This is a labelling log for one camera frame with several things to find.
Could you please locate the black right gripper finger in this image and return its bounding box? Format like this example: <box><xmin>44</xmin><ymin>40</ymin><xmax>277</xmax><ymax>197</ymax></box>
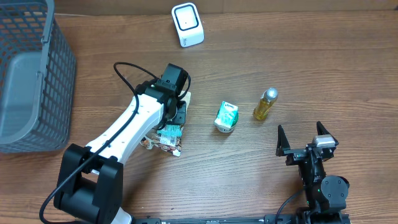
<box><xmin>275</xmin><ymin>125</ymin><xmax>290</xmax><ymax>156</ymax></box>
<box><xmin>317</xmin><ymin>121</ymin><xmax>330</xmax><ymax>136</ymax></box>

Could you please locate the brown snack pouch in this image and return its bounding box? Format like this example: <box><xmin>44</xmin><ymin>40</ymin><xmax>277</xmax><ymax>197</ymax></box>
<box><xmin>140</xmin><ymin>91</ymin><xmax>191</xmax><ymax>157</ymax></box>

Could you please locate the green tissue canister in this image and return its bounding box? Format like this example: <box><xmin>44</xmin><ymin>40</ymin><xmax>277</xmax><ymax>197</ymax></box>
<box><xmin>214</xmin><ymin>101</ymin><xmax>239</xmax><ymax>133</ymax></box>

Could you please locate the yellow dish soap bottle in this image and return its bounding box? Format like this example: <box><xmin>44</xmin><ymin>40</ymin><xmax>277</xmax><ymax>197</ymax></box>
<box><xmin>253</xmin><ymin>87</ymin><xmax>278</xmax><ymax>120</ymax></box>

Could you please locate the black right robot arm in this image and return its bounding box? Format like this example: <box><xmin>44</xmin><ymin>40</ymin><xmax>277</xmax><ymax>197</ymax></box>
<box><xmin>274</xmin><ymin>121</ymin><xmax>351</xmax><ymax>223</ymax></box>

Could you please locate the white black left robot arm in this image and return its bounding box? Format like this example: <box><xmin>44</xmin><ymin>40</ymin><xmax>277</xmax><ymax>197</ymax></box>
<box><xmin>50</xmin><ymin>78</ymin><xmax>186</xmax><ymax>223</ymax></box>

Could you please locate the white barcode scanner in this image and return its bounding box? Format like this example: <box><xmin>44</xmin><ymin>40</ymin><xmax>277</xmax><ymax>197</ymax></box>
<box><xmin>171</xmin><ymin>2</ymin><xmax>205</xmax><ymax>48</ymax></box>

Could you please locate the grey plastic mesh basket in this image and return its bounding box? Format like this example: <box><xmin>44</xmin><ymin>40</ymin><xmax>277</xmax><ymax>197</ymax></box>
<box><xmin>1</xmin><ymin>0</ymin><xmax>76</xmax><ymax>153</ymax></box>

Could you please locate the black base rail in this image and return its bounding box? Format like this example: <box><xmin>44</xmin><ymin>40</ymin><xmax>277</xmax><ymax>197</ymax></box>
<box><xmin>130</xmin><ymin>214</ymin><xmax>352</xmax><ymax>224</ymax></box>

